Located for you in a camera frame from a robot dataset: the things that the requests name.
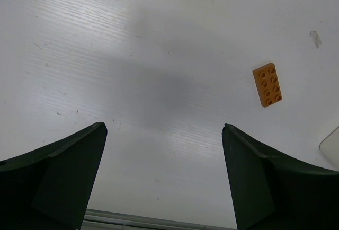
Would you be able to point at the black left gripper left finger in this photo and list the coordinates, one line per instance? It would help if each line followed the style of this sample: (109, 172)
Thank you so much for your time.
(50, 187)

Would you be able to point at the white divided plastic tray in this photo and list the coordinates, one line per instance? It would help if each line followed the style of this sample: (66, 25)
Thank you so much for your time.
(330, 147)

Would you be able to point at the front aluminium rail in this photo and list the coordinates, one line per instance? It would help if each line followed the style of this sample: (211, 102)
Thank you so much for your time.
(96, 219)

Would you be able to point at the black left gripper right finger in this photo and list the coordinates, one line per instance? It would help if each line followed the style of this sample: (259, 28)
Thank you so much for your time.
(272, 190)

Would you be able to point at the long yellow lego brick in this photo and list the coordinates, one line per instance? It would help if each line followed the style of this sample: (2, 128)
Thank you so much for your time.
(267, 84)

